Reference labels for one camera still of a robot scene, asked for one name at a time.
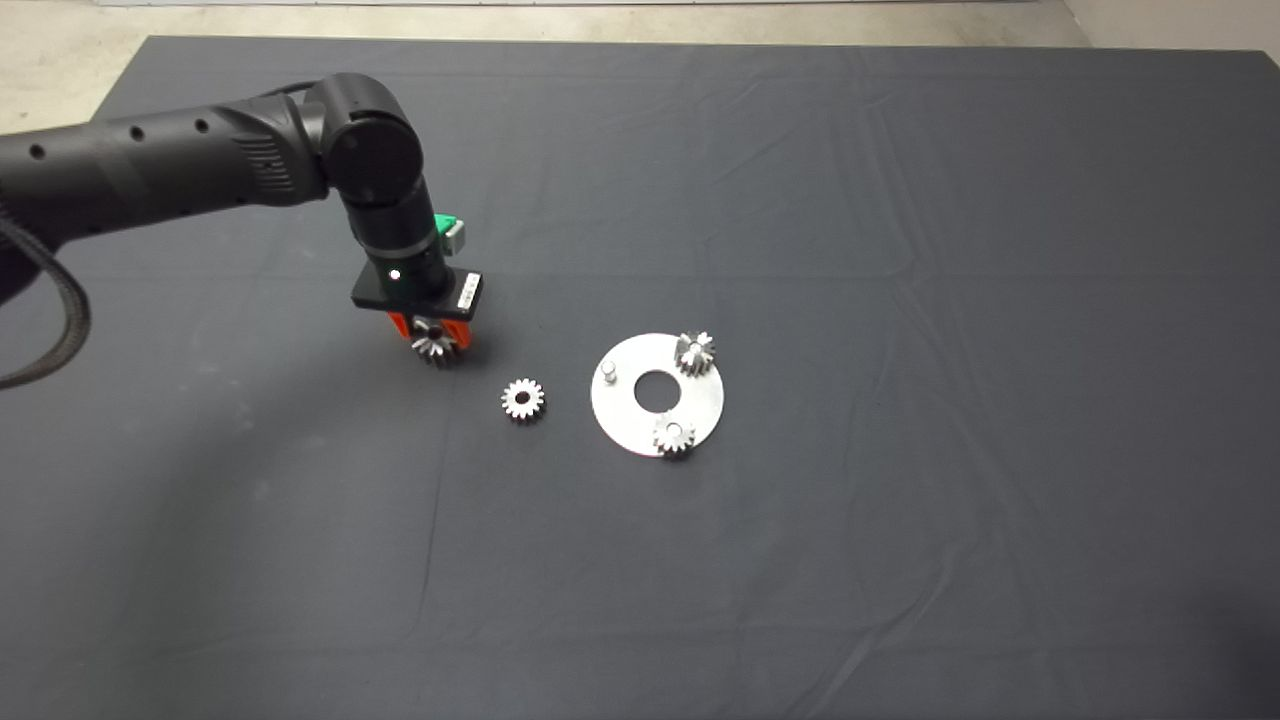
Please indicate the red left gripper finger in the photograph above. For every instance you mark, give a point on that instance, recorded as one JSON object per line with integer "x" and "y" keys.
{"x": 464, "y": 335}
{"x": 399, "y": 326}

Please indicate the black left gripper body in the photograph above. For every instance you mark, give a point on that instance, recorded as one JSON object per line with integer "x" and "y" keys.
{"x": 410, "y": 280}

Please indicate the larger steel gear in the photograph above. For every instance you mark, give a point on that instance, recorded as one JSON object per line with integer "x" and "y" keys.
{"x": 434, "y": 347}

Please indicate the smaller steel gear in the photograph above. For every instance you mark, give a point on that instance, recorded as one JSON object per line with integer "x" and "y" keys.
{"x": 523, "y": 401}

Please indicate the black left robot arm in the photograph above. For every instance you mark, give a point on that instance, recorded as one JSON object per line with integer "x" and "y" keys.
{"x": 200, "y": 165}

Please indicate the steel gear on plate peg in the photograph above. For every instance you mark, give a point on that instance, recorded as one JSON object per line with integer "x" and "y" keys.
{"x": 674, "y": 436}
{"x": 696, "y": 354}

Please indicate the round metal plate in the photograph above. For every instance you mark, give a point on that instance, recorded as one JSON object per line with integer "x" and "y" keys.
{"x": 700, "y": 405}

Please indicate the dark grey table cloth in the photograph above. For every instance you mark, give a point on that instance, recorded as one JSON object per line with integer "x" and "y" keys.
{"x": 900, "y": 400}

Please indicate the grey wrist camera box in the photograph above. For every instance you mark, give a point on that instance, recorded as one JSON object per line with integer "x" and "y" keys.
{"x": 457, "y": 238}

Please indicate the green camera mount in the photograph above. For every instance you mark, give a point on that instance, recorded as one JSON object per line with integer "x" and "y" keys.
{"x": 445, "y": 224}

